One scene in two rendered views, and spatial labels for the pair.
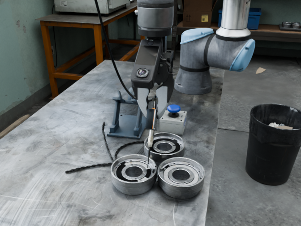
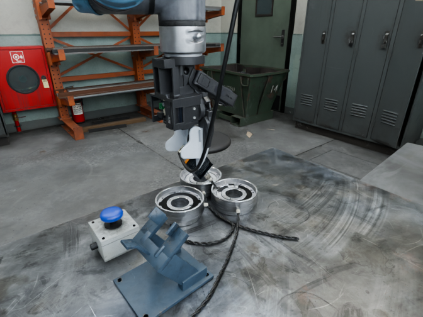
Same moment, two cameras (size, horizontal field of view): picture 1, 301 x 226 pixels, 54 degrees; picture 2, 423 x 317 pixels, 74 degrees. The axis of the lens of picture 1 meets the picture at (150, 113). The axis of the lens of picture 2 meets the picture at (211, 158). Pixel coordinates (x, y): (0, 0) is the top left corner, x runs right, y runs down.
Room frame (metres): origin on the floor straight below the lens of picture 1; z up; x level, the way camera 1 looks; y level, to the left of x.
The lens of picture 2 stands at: (1.02, 0.33, 1.17)
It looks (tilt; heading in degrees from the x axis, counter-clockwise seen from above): 25 degrees down; 217
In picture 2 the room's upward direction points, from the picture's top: straight up
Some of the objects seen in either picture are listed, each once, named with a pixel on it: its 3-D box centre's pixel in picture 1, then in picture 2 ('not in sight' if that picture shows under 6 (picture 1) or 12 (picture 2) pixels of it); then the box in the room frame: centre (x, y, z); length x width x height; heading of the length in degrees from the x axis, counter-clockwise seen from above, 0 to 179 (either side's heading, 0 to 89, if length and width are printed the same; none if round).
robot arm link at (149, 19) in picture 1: (153, 17); (184, 41); (0.64, -0.01, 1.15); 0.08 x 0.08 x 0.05
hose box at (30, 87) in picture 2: not in sight; (41, 89); (-0.55, -3.46, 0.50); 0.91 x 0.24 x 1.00; 165
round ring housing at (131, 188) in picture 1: (134, 174); (233, 196); (0.54, 0.04, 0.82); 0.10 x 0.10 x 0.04
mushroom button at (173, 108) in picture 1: (173, 113); (112, 221); (0.79, -0.07, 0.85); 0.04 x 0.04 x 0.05
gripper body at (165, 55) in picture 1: (155, 54); (181, 92); (0.65, -0.01, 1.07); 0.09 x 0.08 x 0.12; 168
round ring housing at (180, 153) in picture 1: (164, 149); (180, 205); (0.64, -0.04, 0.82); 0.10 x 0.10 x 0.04
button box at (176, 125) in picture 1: (174, 120); (111, 234); (0.79, -0.07, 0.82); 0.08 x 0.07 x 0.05; 165
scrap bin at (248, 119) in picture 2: not in sight; (241, 93); (-2.45, -1.73, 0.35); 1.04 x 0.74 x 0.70; 75
